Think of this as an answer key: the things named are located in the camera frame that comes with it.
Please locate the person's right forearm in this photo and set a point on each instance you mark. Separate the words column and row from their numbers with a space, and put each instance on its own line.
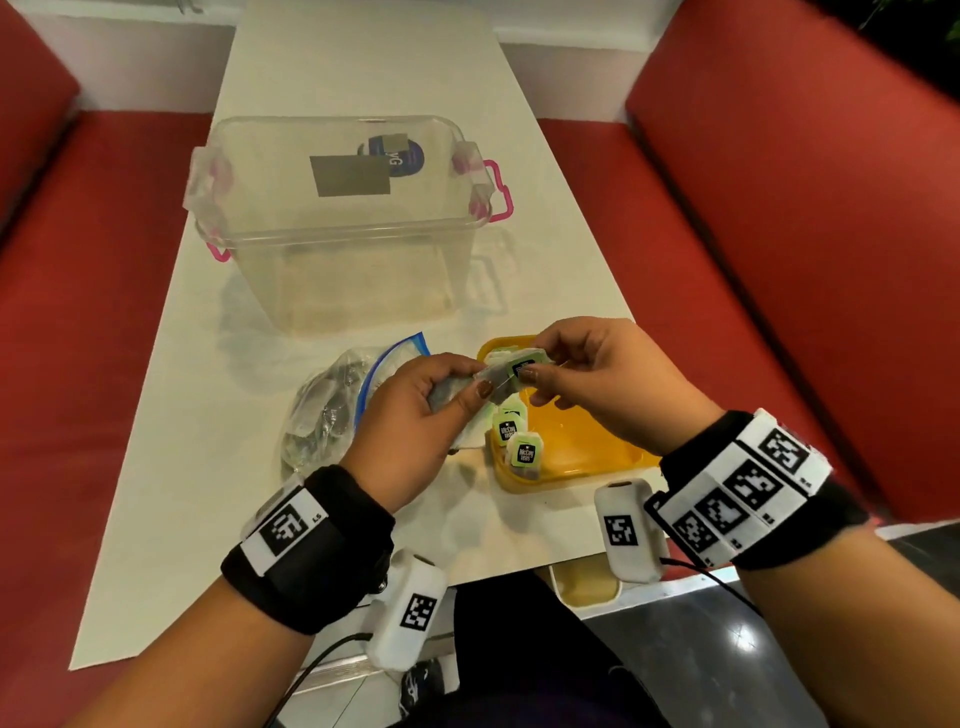
column 862, row 637

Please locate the person's left hand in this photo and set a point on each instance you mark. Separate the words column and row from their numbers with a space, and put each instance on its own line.
column 405, row 442

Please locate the black wristband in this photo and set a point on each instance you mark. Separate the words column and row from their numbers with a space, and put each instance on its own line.
column 330, row 570
column 825, row 525

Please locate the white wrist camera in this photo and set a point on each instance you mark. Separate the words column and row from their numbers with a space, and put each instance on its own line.
column 397, row 645
column 634, row 559

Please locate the black right wristband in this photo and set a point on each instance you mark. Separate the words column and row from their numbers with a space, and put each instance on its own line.
column 825, row 525

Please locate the clear zip bag blue seal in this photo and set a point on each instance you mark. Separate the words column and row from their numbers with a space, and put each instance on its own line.
column 397, row 356

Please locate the person's right hand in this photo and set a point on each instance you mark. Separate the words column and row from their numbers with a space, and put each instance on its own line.
column 630, row 390

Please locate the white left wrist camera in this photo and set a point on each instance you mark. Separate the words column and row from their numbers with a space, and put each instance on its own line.
column 397, row 645

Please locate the yellow lid under table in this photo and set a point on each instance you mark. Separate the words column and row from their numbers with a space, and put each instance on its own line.
column 589, row 585

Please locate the red bench seat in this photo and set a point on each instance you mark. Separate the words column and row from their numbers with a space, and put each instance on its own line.
column 810, row 187
column 75, row 337

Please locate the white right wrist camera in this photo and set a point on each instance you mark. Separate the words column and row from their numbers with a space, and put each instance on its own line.
column 634, row 559

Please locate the black and white shoe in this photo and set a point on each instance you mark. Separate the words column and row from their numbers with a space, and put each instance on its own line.
column 416, row 686

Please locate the person's left forearm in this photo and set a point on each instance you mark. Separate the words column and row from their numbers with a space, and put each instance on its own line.
column 202, row 660

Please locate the black left wristband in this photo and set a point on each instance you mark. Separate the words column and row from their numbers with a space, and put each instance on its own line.
column 330, row 570

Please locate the tea bags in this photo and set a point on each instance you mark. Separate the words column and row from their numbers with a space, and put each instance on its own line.
column 446, row 391

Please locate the yellow tray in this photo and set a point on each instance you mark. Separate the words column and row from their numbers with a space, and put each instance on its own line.
column 577, row 442

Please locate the green leafy plant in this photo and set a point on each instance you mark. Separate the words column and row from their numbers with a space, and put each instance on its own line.
column 953, row 30

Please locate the person's black trousers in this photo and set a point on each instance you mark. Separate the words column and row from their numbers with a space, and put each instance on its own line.
column 525, row 660

